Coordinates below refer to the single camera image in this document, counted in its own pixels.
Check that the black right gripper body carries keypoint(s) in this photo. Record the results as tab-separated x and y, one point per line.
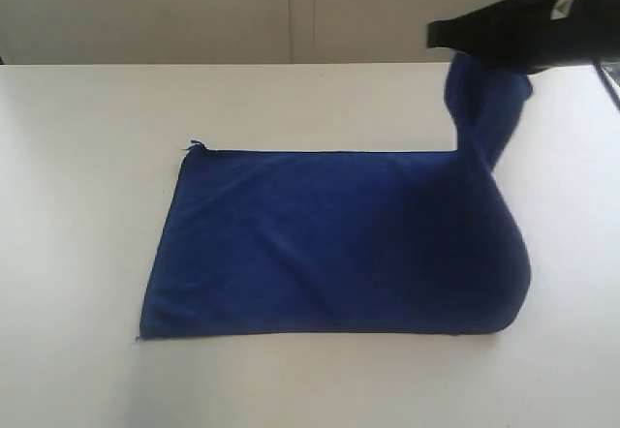
530	36

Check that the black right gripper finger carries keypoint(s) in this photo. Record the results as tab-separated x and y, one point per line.
466	33

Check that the blue microfiber towel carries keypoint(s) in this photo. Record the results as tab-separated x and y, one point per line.
262	242

